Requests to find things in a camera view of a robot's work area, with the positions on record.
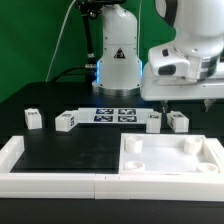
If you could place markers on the white square tabletop tray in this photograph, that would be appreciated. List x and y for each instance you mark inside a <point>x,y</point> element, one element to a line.
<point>170,154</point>

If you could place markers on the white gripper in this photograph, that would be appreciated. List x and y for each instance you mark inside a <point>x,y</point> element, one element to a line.
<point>156,88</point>

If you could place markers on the white fiducial marker sheet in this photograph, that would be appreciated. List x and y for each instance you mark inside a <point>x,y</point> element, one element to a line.
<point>114,115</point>

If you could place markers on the white U-shaped obstacle fence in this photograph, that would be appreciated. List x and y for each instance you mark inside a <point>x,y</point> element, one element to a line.
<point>190,187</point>

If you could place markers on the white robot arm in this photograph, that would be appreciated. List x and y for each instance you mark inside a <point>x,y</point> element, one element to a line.
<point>187,68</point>

